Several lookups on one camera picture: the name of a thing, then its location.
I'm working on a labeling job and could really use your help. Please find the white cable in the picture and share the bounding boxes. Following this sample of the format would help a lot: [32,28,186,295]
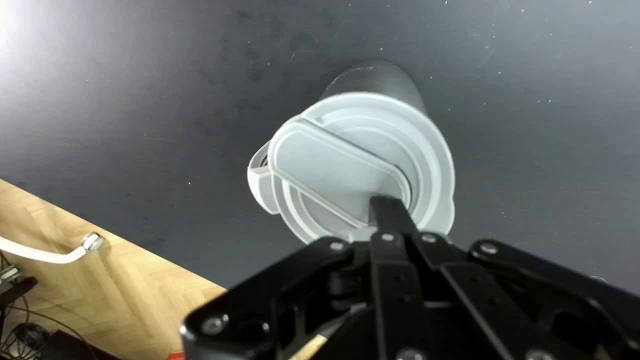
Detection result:
[0,231,110,269]

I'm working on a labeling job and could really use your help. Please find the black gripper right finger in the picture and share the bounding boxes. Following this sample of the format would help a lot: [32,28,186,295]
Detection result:
[392,194,640,360]

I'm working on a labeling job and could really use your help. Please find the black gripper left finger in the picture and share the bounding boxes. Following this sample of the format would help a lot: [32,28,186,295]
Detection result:
[178,194,429,360]

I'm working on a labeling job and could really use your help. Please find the translucent white bottle lid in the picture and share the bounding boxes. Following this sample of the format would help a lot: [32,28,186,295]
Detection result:
[246,90,459,247]

